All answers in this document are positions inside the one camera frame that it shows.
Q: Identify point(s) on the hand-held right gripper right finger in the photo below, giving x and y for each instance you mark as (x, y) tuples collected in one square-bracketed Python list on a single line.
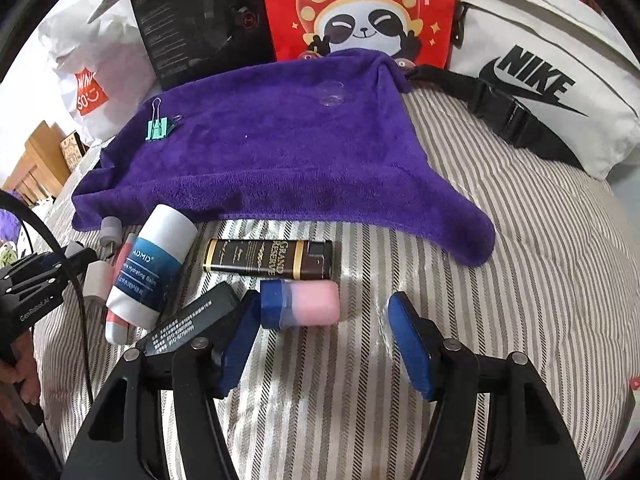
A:
[(410, 345)]

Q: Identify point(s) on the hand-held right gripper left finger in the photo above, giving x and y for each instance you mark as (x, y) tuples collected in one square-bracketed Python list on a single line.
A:
[(240, 345)]

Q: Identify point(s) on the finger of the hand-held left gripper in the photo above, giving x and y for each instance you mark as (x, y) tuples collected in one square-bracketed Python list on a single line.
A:
[(75, 261)]

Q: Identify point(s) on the small white usb adapter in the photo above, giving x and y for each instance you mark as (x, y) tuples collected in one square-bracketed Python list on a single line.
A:
[(110, 230)]

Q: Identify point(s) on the black slim box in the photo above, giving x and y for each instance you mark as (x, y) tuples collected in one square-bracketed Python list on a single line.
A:
[(200, 310)]

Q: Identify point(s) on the person's left hand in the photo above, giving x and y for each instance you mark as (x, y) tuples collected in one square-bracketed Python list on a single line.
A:
[(27, 360)]

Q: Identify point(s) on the white blue balm stick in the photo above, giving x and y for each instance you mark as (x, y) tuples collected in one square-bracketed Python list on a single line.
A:
[(150, 270)]

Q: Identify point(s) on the pink white tube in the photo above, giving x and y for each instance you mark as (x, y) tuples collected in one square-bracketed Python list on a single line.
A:
[(116, 329)]

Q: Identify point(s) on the wooden furniture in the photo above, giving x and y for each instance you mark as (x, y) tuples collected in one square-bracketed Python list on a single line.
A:
[(35, 160)]

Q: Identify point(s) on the small patterned box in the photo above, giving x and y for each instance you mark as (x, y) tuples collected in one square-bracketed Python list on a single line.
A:
[(73, 149)]

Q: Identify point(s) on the green binder clip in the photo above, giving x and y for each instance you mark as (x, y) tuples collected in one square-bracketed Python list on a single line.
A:
[(159, 129)]

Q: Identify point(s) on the purple towel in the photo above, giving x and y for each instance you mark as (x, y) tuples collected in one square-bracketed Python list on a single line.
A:
[(280, 160)]

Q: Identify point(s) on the white shopping bag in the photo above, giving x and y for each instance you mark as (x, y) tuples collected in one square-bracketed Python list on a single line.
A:
[(100, 60)]

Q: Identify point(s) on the clear suction cup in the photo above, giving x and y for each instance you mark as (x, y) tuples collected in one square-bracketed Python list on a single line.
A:
[(330, 92)]

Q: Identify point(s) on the black headphone box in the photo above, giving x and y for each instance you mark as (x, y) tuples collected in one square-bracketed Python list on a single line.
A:
[(210, 25)]

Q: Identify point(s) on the red panda print bag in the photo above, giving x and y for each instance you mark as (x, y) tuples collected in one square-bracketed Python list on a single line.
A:
[(365, 10)]

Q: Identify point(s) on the white sports bag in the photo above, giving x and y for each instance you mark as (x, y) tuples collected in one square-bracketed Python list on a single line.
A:
[(540, 30)]

